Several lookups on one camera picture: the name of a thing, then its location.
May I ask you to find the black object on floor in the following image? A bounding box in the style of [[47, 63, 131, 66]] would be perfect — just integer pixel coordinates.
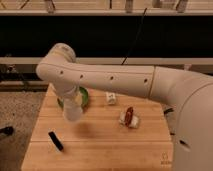
[[0, 126, 14, 135]]

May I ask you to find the black eraser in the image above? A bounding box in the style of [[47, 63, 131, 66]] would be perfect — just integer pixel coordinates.
[[48, 131, 64, 151]]

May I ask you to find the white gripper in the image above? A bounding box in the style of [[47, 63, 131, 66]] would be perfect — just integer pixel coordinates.
[[63, 92, 83, 122]]

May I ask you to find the black cable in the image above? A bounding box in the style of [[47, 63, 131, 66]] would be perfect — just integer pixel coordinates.
[[120, 7, 148, 66]]

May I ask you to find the red and white toy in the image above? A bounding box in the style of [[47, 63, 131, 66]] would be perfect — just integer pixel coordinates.
[[119, 107, 139, 129]]

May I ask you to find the green plate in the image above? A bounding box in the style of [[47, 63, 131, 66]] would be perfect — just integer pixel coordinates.
[[56, 86, 90, 109]]

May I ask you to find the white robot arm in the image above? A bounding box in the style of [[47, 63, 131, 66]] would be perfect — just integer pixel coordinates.
[[36, 43, 213, 171]]

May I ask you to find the white ceramic cup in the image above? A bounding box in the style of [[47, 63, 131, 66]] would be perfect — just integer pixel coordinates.
[[106, 92, 116, 105]]

